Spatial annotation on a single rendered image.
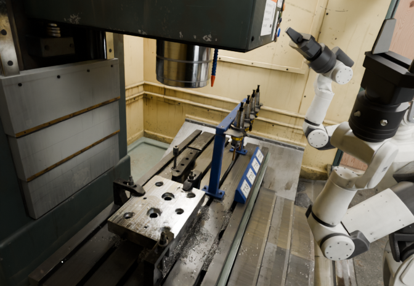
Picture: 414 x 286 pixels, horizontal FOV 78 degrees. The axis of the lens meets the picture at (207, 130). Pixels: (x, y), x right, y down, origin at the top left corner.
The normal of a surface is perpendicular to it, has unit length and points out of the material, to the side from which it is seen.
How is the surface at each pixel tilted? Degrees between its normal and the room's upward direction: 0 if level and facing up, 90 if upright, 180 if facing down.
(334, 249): 90
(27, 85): 90
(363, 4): 90
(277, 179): 24
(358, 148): 105
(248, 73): 90
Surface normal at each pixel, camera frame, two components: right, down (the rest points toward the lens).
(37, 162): 0.92, 0.24
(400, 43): -0.42, 0.34
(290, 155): -0.06, -0.68
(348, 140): -0.82, 0.40
